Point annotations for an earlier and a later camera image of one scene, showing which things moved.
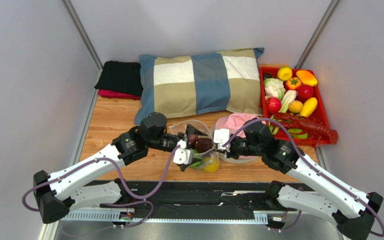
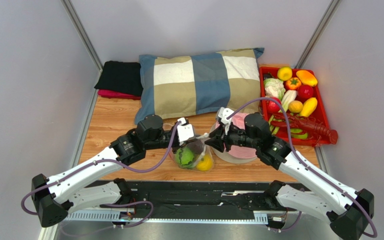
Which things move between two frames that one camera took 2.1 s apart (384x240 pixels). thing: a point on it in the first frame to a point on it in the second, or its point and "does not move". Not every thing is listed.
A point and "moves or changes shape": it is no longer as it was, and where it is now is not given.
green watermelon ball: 196,154 moves or changes shape
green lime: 304,136 does not move
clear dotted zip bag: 205,156 moves or changes shape
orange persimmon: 293,83 does not move
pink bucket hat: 232,122 does not move
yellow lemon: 211,164 moves or changes shape
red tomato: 304,92 does not move
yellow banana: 309,106 does not move
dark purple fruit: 203,144 moves or changes shape
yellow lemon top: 284,73 does not move
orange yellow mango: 307,78 does not move
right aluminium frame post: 317,35 does not move
